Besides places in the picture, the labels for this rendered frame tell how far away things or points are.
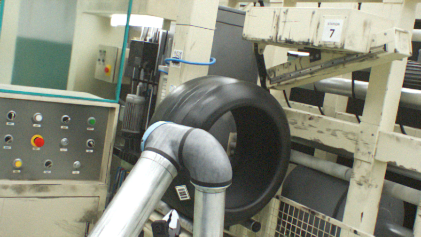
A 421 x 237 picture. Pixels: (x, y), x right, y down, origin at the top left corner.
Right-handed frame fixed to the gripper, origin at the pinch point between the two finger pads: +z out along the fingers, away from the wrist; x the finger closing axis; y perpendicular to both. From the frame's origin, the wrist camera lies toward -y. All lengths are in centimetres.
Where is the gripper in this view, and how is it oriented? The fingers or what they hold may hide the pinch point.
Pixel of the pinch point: (172, 211)
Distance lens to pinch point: 190.5
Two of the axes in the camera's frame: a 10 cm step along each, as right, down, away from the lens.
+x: 9.4, -1.6, -3.1
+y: 3.2, 7.4, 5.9
